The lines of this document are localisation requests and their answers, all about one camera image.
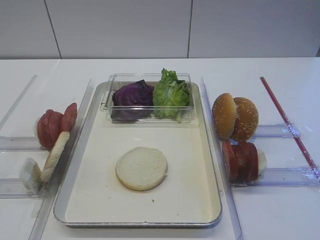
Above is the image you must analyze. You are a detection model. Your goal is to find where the white bun bottom on tray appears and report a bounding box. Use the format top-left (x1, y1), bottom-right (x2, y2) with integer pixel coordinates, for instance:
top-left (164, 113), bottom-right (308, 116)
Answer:
top-left (115, 147), bottom-right (168, 191)

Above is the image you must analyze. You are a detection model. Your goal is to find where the left tomato slice stack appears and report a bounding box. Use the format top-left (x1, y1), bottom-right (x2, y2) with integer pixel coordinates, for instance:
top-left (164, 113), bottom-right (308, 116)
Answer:
top-left (36, 109), bottom-right (63, 149)

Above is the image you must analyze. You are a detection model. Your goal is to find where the left sesame bun top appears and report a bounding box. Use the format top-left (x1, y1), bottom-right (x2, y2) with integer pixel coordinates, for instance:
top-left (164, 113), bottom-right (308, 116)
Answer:
top-left (211, 92), bottom-right (237, 140)

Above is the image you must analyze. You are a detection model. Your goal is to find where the clear track lower right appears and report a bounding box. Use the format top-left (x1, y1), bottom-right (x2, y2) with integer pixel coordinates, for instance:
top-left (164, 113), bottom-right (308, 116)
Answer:
top-left (230, 167), bottom-right (320, 188)

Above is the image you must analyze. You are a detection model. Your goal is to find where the clear rail of tray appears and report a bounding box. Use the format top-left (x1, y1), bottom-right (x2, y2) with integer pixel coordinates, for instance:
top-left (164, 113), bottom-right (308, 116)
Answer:
top-left (200, 76), bottom-right (245, 240)
top-left (29, 79), bottom-right (95, 240)

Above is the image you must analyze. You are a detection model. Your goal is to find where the green lettuce leaf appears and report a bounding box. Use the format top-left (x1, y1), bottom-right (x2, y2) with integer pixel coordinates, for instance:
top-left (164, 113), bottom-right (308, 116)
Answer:
top-left (153, 68), bottom-right (191, 123)

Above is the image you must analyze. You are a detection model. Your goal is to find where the right sesame bun top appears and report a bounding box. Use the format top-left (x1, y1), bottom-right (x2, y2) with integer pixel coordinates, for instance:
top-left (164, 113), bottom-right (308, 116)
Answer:
top-left (229, 97), bottom-right (259, 142)

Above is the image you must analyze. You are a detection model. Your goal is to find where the clear plastic container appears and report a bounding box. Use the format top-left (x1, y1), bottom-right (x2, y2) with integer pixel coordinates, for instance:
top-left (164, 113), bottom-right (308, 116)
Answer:
top-left (101, 69), bottom-right (194, 123)

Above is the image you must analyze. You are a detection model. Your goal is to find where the leaning tomato slice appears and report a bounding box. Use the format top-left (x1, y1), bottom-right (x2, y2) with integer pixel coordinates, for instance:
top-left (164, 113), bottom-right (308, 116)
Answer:
top-left (60, 102), bottom-right (78, 132)

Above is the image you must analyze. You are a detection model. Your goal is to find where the clear track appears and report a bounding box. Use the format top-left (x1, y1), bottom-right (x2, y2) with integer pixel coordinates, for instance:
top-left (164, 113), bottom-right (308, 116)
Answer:
top-left (252, 123), bottom-right (301, 139)
top-left (0, 178), bottom-right (46, 199)
top-left (0, 136), bottom-right (48, 152)
top-left (230, 167), bottom-right (320, 188)

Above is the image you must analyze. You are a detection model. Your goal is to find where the clear rail left of tray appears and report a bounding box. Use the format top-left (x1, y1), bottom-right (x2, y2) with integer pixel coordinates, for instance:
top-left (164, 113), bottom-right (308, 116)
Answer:
top-left (29, 79), bottom-right (95, 240)

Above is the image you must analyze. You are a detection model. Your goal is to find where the right meat slice stack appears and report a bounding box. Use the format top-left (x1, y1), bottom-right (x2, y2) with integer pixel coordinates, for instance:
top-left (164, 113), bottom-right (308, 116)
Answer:
top-left (221, 140), bottom-right (259, 183)

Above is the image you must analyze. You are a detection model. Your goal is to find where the leaning bun bottom slice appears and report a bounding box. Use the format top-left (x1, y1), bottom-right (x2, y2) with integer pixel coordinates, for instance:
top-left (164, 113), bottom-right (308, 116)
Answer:
top-left (40, 131), bottom-right (70, 183)

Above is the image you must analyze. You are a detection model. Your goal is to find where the red straw rod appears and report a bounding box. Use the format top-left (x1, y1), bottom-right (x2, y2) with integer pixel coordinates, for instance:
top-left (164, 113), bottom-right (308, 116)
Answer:
top-left (260, 76), bottom-right (320, 180)

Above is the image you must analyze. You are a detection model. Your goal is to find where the sesame bun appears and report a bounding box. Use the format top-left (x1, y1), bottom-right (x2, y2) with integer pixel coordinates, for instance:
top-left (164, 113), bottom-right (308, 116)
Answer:
top-left (229, 97), bottom-right (259, 142)
top-left (211, 92), bottom-right (237, 140)

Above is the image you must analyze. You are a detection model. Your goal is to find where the clear track lower left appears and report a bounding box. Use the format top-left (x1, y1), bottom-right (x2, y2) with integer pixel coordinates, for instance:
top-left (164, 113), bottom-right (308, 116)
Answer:
top-left (0, 178), bottom-right (46, 199)

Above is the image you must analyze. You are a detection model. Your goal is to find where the clear rod far left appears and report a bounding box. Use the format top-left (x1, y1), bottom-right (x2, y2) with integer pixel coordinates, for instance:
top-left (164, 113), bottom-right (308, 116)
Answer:
top-left (0, 74), bottom-right (38, 129)

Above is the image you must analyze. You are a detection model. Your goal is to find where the purple cabbage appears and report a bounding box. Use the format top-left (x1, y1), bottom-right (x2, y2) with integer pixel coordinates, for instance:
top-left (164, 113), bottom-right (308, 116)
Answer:
top-left (111, 79), bottom-right (154, 122)

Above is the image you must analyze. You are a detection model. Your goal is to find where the clear rail right of tray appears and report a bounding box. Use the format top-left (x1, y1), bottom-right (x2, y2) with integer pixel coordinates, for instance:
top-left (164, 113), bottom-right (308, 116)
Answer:
top-left (200, 76), bottom-right (245, 240)

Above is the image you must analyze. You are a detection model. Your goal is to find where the clear track upper left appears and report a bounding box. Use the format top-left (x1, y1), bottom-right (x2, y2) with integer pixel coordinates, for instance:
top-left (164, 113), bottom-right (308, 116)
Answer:
top-left (0, 136), bottom-right (48, 152)

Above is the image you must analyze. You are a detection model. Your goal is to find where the metal baking tray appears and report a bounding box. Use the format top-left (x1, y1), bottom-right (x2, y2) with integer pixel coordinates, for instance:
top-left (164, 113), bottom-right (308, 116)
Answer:
top-left (53, 82), bottom-right (222, 228)

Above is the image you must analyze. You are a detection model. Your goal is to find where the clear track upper right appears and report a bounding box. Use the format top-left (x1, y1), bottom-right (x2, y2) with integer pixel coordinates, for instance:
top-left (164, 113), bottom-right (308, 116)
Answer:
top-left (252, 123), bottom-right (301, 139)

